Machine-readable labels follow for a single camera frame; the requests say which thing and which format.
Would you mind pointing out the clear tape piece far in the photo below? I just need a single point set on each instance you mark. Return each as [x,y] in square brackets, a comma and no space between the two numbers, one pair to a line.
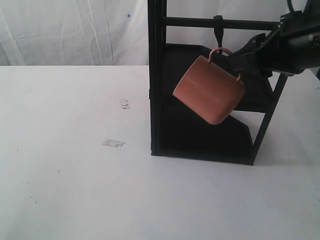
[124,104]

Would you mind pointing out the clear tape piece near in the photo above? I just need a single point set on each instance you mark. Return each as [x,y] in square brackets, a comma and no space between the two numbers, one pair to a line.
[113,143]

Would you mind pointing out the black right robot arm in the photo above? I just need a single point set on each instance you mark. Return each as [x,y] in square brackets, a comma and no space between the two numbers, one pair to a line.
[314,6]

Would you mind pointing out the clear tape piece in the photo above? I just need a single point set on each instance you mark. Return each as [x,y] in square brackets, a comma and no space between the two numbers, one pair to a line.
[124,104]
[113,143]

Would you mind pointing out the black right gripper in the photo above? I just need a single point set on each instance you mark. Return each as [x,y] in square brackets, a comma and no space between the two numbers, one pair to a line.
[287,49]

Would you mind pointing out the white plastic backdrop sheet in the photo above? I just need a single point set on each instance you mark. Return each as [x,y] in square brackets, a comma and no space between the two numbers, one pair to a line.
[114,32]

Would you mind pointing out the black metal shelf rack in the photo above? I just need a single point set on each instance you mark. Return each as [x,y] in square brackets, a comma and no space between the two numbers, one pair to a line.
[176,131]

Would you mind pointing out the black S hook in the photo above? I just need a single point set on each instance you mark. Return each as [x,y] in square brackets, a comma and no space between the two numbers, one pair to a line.
[219,30]

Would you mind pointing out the terracotta ceramic mug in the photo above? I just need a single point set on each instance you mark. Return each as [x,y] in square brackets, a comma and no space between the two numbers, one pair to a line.
[209,90]

